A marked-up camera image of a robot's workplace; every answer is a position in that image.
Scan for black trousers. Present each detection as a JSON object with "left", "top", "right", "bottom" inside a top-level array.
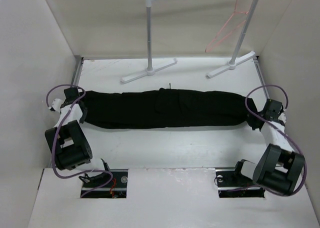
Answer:
[{"left": 82, "top": 88, "right": 257, "bottom": 129}]

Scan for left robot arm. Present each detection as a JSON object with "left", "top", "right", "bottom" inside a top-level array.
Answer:
[{"left": 44, "top": 84, "right": 114, "bottom": 188}]

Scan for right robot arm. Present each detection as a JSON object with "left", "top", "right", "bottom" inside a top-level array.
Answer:
[{"left": 231, "top": 99, "right": 305, "bottom": 197}]

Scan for white clothes rack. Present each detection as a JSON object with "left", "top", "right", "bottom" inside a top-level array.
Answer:
[{"left": 120, "top": 0, "right": 259, "bottom": 84}]

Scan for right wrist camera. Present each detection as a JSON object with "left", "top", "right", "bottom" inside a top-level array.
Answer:
[{"left": 278, "top": 112, "right": 287, "bottom": 126}]

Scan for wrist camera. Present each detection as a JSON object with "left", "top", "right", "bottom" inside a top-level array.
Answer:
[
  {"left": 49, "top": 98, "right": 64, "bottom": 113},
  {"left": 278, "top": 112, "right": 287, "bottom": 126}
]

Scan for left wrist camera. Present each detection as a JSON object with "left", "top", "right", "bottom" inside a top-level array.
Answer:
[{"left": 49, "top": 98, "right": 64, "bottom": 113}]

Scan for pink wire hanger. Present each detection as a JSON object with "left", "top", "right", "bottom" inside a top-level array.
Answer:
[{"left": 204, "top": 0, "right": 249, "bottom": 53}]

